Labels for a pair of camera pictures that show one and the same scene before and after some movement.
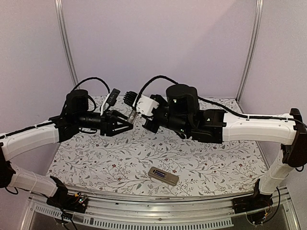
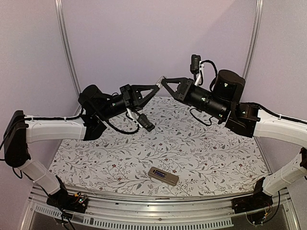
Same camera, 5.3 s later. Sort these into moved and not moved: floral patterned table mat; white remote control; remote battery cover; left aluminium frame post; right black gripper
Moved: remote battery cover; right black gripper
Not moved: left aluminium frame post; white remote control; floral patterned table mat
